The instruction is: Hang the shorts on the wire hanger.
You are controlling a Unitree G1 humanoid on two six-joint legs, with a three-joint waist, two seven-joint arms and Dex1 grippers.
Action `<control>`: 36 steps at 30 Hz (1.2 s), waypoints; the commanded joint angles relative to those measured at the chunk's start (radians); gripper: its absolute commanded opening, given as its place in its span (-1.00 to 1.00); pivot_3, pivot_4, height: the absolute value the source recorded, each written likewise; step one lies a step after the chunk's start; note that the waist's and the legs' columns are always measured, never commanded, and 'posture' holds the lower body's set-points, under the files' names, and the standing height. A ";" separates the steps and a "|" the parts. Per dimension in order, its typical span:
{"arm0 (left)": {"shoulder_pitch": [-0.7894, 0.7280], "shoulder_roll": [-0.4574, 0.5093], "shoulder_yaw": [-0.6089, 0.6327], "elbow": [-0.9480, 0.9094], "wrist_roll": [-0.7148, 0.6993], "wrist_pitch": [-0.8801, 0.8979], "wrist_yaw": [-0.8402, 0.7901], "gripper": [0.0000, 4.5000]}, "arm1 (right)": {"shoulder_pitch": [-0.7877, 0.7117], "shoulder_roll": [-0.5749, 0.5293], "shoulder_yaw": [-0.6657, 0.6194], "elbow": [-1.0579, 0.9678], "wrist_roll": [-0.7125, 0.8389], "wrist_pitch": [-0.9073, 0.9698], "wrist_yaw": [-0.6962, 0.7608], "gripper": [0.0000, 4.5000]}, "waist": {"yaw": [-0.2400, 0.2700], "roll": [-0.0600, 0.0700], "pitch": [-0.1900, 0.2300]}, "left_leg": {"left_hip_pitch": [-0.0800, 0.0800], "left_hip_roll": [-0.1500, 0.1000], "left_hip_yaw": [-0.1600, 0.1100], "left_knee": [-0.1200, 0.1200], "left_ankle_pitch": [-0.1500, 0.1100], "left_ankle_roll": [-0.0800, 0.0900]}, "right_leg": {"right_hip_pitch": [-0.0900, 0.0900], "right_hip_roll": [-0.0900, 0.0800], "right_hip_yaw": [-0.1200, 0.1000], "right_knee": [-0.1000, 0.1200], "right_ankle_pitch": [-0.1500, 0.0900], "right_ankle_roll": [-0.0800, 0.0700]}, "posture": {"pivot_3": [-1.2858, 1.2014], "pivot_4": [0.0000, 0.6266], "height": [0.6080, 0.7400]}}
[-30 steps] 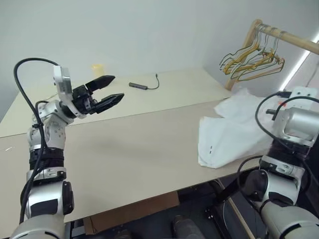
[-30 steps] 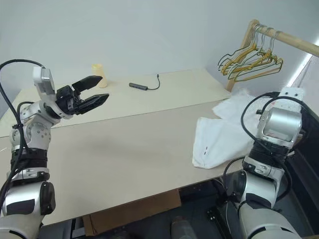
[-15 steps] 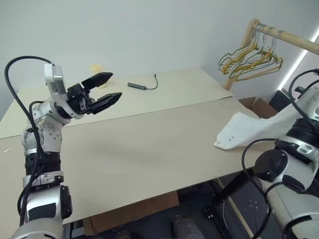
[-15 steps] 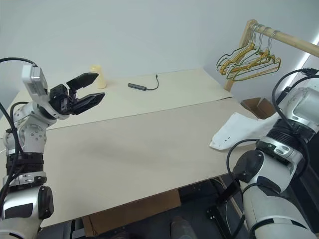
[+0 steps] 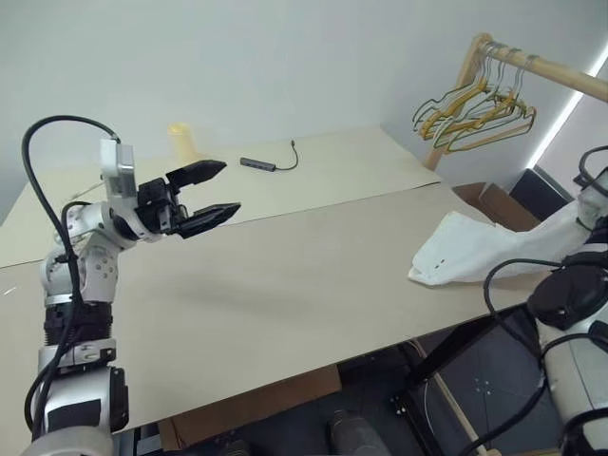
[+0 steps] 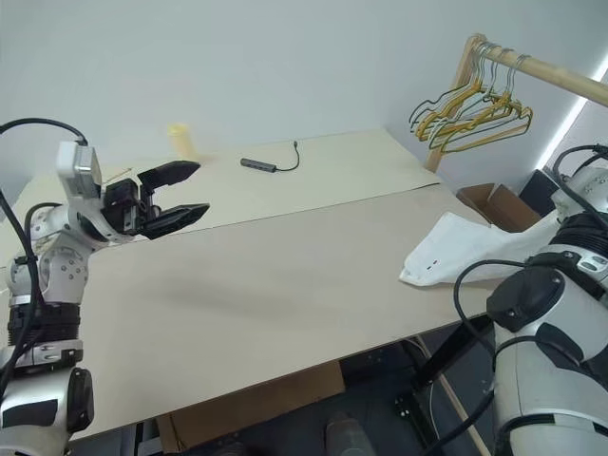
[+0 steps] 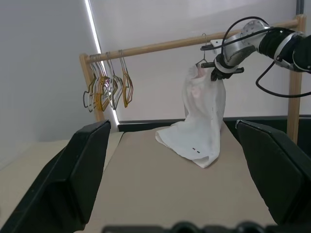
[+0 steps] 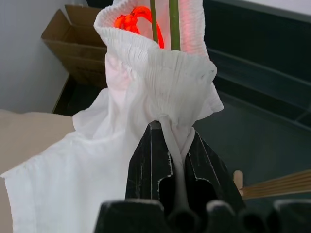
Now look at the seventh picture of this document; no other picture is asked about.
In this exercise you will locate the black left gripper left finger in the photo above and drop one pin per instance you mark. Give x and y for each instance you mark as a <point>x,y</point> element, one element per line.
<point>60,182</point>

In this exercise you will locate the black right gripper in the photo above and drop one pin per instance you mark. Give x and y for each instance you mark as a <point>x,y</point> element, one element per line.
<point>221,75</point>

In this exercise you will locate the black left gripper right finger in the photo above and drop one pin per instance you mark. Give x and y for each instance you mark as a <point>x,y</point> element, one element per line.
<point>279,174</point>

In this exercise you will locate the white garment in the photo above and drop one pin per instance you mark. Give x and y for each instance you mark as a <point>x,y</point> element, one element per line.
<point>204,116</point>

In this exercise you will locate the wooden clothes rack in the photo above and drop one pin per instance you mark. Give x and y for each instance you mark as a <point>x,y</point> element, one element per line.
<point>158,46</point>

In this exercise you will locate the black baseboard strip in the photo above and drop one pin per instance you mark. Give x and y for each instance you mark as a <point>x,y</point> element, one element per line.
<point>145,125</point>

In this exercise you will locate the grey wall conduit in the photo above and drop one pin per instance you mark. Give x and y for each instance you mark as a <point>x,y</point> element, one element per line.
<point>300,7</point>

